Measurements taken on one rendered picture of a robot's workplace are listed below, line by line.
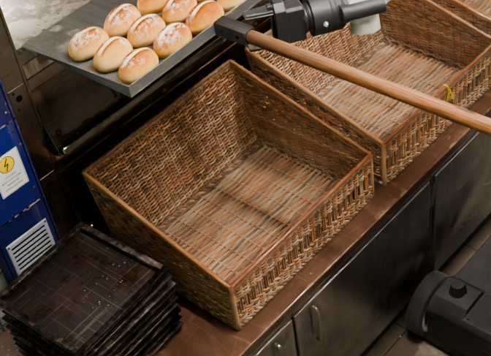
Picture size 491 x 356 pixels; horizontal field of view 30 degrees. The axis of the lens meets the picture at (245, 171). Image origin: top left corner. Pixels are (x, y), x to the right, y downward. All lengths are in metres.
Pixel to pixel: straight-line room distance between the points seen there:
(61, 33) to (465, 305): 1.34
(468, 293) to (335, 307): 0.46
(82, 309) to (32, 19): 0.69
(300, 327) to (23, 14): 1.01
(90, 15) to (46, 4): 0.14
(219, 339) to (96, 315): 0.32
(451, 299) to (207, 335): 0.81
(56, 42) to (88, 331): 0.64
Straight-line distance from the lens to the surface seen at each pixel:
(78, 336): 2.00
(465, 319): 2.68
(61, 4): 2.26
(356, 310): 2.54
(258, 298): 2.18
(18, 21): 2.24
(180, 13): 2.06
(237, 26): 1.98
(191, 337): 2.19
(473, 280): 2.80
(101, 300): 2.05
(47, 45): 2.11
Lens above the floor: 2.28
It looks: 42 degrees down
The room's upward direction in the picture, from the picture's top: 10 degrees counter-clockwise
